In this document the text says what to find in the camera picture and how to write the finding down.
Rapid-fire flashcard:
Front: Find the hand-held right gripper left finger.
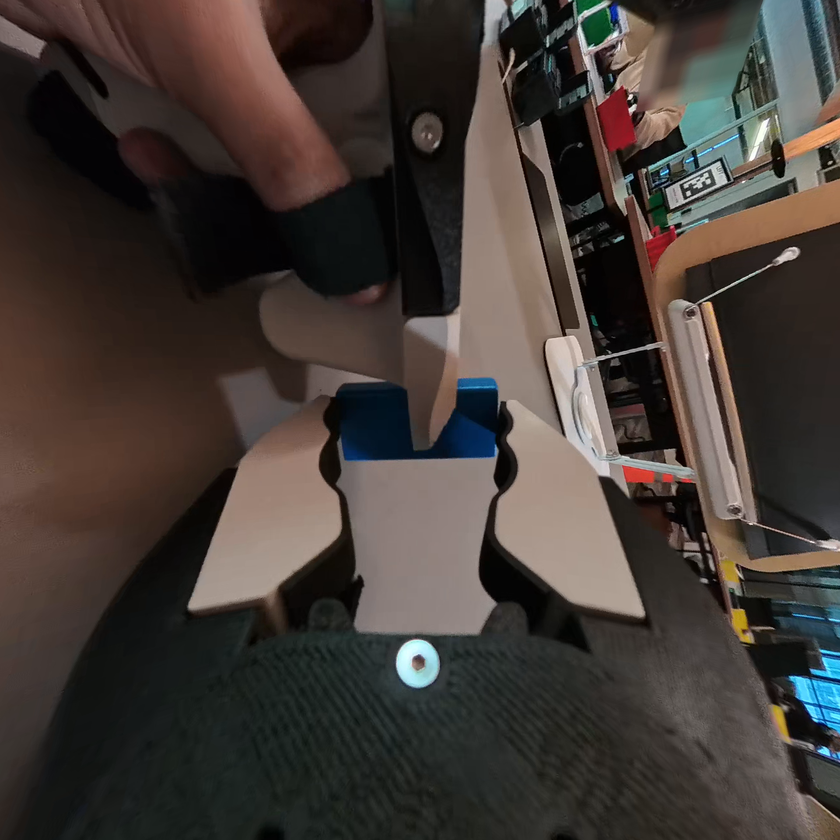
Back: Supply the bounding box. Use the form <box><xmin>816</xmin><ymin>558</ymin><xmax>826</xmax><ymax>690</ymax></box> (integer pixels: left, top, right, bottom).
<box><xmin>186</xmin><ymin>395</ymin><xmax>361</xmax><ymax>636</ymax></box>

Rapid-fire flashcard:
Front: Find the blue notched block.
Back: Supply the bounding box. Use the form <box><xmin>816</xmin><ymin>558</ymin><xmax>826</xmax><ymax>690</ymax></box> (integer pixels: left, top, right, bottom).
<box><xmin>335</xmin><ymin>377</ymin><xmax>500</xmax><ymax>462</ymax></box>

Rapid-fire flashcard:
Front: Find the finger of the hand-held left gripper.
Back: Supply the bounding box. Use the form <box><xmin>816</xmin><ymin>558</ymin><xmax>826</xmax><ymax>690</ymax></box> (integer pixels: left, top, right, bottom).
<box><xmin>259</xmin><ymin>279</ymin><xmax>406</xmax><ymax>385</ymax></box>
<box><xmin>402</xmin><ymin>315</ymin><xmax>462</xmax><ymax>451</ymax></box>

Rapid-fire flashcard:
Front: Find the red plastic bin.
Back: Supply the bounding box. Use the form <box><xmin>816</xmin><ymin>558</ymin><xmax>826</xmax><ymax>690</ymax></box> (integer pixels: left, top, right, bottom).
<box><xmin>645</xmin><ymin>225</ymin><xmax>678</xmax><ymax>273</ymax></box>
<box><xmin>596</xmin><ymin>87</ymin><xmax>639</xmax><ymax>153</ymax></box>

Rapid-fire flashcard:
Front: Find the grey desk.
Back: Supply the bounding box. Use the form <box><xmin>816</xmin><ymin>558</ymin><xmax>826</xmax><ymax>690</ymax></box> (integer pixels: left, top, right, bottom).
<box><xmin>0</xmin><ymin>26</ymin><xmax>632</xmax><ymax>840</ymax></box>

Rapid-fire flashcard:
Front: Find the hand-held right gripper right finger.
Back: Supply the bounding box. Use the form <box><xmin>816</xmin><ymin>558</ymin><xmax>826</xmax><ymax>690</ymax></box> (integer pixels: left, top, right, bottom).
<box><xmin>481</xmin><ymin>399</ymin><xmax>648</xmax><ymax>623</ymax></box>

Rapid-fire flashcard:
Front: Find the person's left hand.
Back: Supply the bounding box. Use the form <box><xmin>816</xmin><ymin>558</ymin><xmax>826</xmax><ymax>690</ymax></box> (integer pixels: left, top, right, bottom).
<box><xmin>0</xmin><ymin>0</ymin><xmax>388</xmax><ymax>308</ymax></box>

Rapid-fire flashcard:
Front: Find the green plastic bin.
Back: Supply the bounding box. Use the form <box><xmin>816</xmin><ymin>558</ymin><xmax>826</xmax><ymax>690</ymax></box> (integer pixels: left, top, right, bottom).
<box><xmin>576</xmin><ymin>0</ymin><xmax>632</xmax><ymax>50</ymax></box>

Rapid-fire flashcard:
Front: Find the black desk mat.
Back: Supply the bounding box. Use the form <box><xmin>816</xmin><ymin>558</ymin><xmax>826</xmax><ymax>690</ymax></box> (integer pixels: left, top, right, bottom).
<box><xmin>517</xmin><ymin>146</ymin><xmax>583</xmax><ymax>333</ymax></box>

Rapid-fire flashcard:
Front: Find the small marker sign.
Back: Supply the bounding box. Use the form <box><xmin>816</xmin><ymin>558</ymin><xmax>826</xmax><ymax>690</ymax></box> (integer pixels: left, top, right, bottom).
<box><xmin>661</xmin><ymin>159</ymin><xmax>734</xmax><ymax>212</ymax></box>

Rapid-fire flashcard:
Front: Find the white monitor light bar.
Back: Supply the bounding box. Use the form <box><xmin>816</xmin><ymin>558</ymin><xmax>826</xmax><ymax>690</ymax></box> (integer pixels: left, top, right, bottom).
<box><xmin>667</xmin><ymin>298</ymin><xmax>747</xmax><ymax>521</ymax></box>

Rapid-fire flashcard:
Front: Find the white monitor base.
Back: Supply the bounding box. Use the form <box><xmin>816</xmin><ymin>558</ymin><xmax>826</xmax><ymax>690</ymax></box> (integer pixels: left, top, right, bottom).
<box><xmin>543</xmin><ymin>335</ymin><xmax>623</xmax><ymax>463</ymax></box>

